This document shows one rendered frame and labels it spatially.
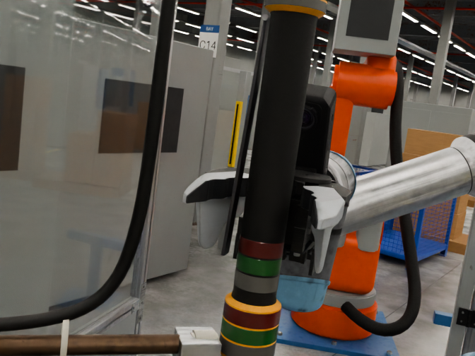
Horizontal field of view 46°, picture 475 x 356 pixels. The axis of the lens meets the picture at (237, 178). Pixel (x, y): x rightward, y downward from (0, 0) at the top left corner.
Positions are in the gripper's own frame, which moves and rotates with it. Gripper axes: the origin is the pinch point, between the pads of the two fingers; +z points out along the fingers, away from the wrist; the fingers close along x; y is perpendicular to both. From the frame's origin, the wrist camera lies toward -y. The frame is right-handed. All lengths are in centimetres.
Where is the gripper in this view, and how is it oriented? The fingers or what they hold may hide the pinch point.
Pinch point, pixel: (254, 198)
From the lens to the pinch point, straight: 38.3
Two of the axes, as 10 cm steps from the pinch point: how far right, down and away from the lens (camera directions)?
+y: -1.3, 9.8, 1.4
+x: -9.4, -1.7, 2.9
